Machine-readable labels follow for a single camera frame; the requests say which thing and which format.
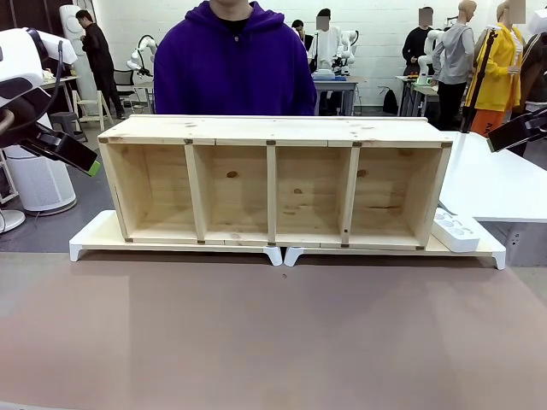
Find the white fan base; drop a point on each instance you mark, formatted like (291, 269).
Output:
(10, 220)

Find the mannequin in brown jacket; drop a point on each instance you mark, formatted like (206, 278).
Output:
(534, 72)

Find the mannequin in yellow jacket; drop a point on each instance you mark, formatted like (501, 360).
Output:
(502, 72)

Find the tall white standing air conditioner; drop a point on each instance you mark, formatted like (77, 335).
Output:
(70, 25)

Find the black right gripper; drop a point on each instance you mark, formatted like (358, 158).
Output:
(536, 124)

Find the grey background table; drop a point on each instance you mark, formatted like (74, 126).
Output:
(337, 83)

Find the person in black sweater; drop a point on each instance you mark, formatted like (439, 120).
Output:
(416, 47)

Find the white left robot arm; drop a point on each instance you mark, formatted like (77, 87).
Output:
(17, 55)

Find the wooden four-compartment shelf box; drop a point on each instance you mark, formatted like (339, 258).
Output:
(273, 128)

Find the light wooden step stool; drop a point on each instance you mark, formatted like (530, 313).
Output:
(92, 107)

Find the wooden riser with white legs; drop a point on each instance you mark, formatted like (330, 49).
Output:
(98, 232)
(433, 247)

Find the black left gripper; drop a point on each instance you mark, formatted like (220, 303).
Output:
(38, 138)

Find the white power strip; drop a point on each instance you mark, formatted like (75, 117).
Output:
(463, 243)

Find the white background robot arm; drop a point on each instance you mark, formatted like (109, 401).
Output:
(143, 49)
(427, 55)
(347, 49)

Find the black office chair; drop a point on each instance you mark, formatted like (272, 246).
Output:
(126, 81)

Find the man in black clothes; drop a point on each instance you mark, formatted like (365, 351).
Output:
(100, 55)

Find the grey plastic stool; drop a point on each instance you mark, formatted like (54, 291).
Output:
(64, 119)

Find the white cylindrical air purifier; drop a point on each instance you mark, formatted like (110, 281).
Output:
(38, 188)

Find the black tripod stand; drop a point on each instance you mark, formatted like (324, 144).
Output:
(480, 64)

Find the white table board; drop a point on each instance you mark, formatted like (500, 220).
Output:
(491, 183)

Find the mannequin in grey hoodie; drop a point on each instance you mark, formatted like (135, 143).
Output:
(457, 55)

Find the person in white shirt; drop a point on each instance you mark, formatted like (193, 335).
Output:
(327, 47)

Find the black backpack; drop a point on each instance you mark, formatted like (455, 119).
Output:
(389, 102)

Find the person in purple hoodie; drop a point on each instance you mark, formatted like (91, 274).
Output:
(235, 64)

